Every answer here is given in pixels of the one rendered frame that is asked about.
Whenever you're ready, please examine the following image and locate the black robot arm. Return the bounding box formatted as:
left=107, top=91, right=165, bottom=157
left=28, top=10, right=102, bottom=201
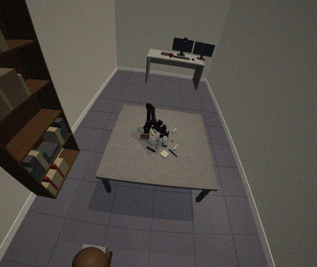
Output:
left=143, top=103, right=167, bottom=134

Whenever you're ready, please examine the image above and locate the beige flat square slab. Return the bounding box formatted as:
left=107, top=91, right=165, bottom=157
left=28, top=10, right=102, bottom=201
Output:
left=160, top=150, right=169, bottom=158

